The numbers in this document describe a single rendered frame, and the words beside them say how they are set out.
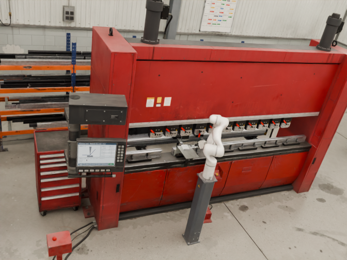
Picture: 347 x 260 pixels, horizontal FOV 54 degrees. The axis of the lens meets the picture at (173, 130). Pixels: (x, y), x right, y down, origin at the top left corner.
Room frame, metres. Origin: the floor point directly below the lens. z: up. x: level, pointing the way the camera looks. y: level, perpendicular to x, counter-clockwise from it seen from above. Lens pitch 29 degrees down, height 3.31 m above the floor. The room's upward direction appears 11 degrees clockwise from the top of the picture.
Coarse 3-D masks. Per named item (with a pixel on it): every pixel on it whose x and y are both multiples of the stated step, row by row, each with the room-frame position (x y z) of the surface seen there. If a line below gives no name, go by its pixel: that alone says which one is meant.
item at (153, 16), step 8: (152, 0) 3.52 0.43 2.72; (160, 0) 3.56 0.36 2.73; (152, 8) 3.48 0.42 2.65; (160, 8) 3.51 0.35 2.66; (168, 8) 3.60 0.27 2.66; (152, 16) 3.50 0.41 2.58; (160, 16) 3.55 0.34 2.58; (152, 24) 3.50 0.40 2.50; (168, 24) 3.77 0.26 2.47; (144, 32) 3.53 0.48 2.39; (152, 32) 3.50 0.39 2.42; (144, 40) 3.49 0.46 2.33; (152, 40) 3.50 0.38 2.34
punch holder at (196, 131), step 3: (198, 123) 3.79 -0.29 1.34; (201, 123) 3.81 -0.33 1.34; (204, 123) 3.83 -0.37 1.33; (195, 126) 3.79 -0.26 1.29; (198, 126) 3.79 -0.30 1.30; (201, 126) 3.82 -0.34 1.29; (204, 126) 3.84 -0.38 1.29; (192, 129) 3.85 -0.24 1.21; (195, 129) 3.78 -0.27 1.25; (198, 129) 3.80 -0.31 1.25; (201, 129) 3.82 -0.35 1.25; (204, 129) 3.84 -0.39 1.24; (195, 132) 3.78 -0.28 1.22; (198, 132) 3.80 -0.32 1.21; (201, 132) 3.82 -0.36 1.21; (204, 132) 3.84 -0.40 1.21
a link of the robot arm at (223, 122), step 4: (220, 120) 3.48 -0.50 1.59; (224, 120) 3.48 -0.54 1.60; (228, 120) 3.50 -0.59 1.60; (216, 124) 3.50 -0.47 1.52; (220, 124) 3.45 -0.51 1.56; (224, 124) 3.43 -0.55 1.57; (216, 128) 3.38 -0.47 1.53; (220, 128) 3.38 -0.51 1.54; (224, 128) 3.45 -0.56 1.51; (216, 132) 3.33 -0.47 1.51; (220, 132) 3.35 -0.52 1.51; (212, 136) 3.32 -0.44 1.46; (216, 136) 3.29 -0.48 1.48; (220, 136) 3.32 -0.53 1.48; (216, 140) 3.26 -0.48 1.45; (220, 140) 3.26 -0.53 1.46; (220, 144) 3.20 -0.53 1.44; (216, 148) 3.15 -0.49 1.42; (220, 148) 3.16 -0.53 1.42; (216, 152) 3.13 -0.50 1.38; (220, 152) 3.13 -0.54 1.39; (224, 152) 3.16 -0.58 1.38; (216, 156) 3.14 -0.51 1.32; (220, 156) 3.13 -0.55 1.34
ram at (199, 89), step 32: (160, 64) 3.49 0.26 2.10; (192, 64) 3.67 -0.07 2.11; (224, 64) 3.87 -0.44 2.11; (256, 64) 4.09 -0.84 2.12; (288, 64) 4.32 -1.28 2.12; (320, 64) 4.58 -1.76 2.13; (160, 96) 3.52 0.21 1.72; (192, 96) 3.71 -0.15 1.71; (224, 96) 3.92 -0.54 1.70; (256, 96) 4.16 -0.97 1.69; (288, 96) 4.41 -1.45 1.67; (320, 96) 4.70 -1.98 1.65
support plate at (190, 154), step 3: (180, 147) 3.71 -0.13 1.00; (189, 147) 3.75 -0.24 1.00; (192, 150) 3.69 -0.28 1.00; (183, 153) 3.58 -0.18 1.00; (186, 153) 3.59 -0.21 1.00; (189, 153) 3.60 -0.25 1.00; (192, 153) 3.62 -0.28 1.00; (195, 153) 3.63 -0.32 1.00; (186, 156) 3.52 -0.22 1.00; (189, 156) 3.53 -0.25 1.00; (192, 156) 3.55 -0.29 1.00; (195, 156) 3.56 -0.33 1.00; (198, 156) 3.57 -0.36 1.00
